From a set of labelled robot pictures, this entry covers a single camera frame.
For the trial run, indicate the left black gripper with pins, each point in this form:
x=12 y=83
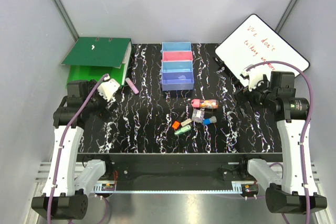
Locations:
x=103 y=112

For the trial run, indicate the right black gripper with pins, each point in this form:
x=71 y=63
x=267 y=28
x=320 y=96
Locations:
x=244 y=94

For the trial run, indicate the pink purple eraser stick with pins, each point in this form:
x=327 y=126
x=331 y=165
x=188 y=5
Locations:
x=132 y=85

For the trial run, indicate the pink capped pencil tube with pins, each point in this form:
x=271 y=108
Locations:
x=206 y=104

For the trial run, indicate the four-compartment pastel drawer organizer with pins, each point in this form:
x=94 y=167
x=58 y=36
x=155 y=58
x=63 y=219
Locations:
x=177 y=66

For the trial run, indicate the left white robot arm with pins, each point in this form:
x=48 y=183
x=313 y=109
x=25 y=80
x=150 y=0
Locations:
x=70 y=118

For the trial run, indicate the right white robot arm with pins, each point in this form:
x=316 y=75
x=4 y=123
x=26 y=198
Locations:
x=294 y=192

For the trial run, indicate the bright green plastic folder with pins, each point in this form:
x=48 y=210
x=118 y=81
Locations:
x=95 y=73

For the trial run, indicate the black whiteboard stand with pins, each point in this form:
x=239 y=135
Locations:
x=224 y=69

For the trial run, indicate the blue grey cap sharpener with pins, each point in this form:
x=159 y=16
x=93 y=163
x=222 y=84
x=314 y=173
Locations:
x=210 y=120

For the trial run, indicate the black marble pattern mat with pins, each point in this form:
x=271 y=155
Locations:
x=142 y=123

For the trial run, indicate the white whiteboard with red writing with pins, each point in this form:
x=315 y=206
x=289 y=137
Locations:
x=252 y=42

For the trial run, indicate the clear purple pin box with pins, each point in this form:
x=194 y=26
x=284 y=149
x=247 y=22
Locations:
x=198 y=116

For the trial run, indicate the green correction tape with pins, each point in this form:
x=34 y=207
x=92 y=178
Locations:
x=182 y=130

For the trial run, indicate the beige small eraser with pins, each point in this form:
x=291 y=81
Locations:
x=186 y=122

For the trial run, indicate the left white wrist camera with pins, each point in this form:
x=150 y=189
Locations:
x=108 y=88

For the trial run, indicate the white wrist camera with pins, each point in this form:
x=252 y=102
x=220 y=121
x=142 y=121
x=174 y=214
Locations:
x=250 y=78
x=108 y=88

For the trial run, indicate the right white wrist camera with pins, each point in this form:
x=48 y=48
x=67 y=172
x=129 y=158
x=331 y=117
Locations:
x=250 y=78

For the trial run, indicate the dark green ring binder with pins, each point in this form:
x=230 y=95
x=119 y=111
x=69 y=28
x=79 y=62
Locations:
x=98 y=52

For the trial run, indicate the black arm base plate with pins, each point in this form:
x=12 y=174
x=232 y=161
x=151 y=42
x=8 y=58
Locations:
x=179 y=173

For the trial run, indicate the aluminium rail frame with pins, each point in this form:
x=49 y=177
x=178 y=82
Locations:
x=47 y=174

